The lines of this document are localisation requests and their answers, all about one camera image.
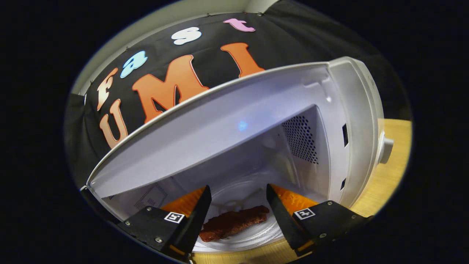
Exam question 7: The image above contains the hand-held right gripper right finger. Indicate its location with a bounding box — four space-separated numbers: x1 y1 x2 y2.
266 184 374 257

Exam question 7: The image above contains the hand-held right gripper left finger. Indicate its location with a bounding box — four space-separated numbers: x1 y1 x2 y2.
117 185 212 262

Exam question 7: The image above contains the reddish brown meat strip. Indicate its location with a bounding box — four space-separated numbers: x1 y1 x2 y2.
199 205 270 242

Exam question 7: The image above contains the white microwave oven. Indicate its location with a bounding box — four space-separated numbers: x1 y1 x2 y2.
80 56 395 254

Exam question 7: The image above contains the glass microwave turntable plate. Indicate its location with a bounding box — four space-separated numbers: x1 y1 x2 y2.
192 175 294 253

